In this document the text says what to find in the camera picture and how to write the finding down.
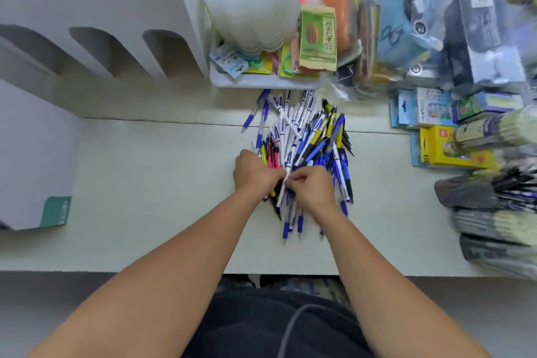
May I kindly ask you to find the person's left hand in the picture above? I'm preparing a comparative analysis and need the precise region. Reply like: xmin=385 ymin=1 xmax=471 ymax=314
xmin=233 ymin=149 xmax=289 ymax=203

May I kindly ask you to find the person's right hand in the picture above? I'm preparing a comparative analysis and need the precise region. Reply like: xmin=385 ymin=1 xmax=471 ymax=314
xmin=287 ymin=166 xmax=339 ymax=218

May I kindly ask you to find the white ballpoint pen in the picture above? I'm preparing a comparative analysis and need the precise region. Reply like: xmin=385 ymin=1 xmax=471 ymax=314
xmin=275 ymin=167 xmax=294 ymax=210

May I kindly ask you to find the person's left forearm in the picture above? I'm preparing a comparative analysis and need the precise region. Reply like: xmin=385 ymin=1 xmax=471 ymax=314
xmin=25 ymin=193 xmax=273 ymax=358

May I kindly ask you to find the person's right forearm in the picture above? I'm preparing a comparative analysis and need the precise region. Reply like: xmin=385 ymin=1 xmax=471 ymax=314
xmin=308 ymin=202 xmax=492 ymax=358

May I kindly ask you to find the pile of mixed coloured pens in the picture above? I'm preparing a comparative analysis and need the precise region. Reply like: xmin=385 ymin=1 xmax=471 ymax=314
xmin=241 ymin=89 xmax=356 ymax=241

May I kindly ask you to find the white plastic tray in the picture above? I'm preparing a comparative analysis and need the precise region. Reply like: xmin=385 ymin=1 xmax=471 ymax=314
xmin=208 ymin=0 xmax=333 ymax=90

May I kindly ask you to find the small blue white sachet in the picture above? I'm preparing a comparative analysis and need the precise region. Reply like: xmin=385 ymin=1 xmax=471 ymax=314
xmin=209 ymin=45 xmax=249 ymax=79

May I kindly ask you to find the green snack packet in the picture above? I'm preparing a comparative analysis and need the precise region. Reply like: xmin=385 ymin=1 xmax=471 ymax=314
xmin=298 ymin=4 xmax=339 ymax=72

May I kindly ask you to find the blue carded blister pack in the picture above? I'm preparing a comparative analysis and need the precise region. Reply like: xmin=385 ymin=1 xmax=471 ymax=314
xmin=389 ymin=87 xmax=459 ymax=129

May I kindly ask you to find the yellow boxed package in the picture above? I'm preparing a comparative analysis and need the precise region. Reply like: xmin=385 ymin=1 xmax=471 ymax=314
xmin=419 ymin=124 xmax=496 ymax=170

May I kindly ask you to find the person's dark clothing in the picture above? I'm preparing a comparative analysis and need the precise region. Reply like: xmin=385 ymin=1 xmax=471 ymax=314
xmin=180 ymin=274 xmax=375 ymax=358

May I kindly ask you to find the brown striped plastic packet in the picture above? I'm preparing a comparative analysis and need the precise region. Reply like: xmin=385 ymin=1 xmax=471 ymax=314
xmin=352 ymin=0 xmax=381 ymax=88

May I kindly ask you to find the orange plastic packet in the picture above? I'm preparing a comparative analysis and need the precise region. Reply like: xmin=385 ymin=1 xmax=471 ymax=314
xmin=318 ymin=0 xmax=356 ymax=55

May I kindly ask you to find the wrapped bundle of dark pens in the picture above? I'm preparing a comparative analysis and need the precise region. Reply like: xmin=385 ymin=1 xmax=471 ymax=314
xmin=448 ymin=206 xmax=537 ymax=247
xmin=433 ymin=168 xmax=537 ymax=212
xmin=459 ymin=234 xmax=537 ymax=280

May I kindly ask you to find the light blue glasses-print packet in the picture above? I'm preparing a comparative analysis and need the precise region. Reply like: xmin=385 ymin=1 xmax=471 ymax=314
xmin=375 ymin=0 xmax=446 ymax=74

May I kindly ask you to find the green purple small box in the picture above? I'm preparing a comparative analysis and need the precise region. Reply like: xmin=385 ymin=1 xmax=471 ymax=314
xmin=452 ymin=91 xmax=526 ymax=123

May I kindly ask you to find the bundle of pale pencils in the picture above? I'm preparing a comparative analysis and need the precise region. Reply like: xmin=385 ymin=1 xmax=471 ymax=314
xmin=452 ymin=105 xmax=537 ymax=152

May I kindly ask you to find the clear plastic box package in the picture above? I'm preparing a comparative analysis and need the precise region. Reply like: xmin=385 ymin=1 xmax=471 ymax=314
xmin=454 ymin=0 xmax=527 ymax=86

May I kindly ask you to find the white box with green label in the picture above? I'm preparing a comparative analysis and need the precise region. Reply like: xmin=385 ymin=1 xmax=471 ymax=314
xmin=0 ymin=80 xmax=83 ymax=231

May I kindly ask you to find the white arched shelf rack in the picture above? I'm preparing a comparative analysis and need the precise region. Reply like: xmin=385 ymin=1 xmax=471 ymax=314
xmin=0 ymin=0 xmax=210 ymax=119

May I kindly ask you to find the grey drawstring cord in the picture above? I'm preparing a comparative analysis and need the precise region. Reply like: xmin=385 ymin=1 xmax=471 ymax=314
xmin=276 ymin=303 xmax=324 ymax=358

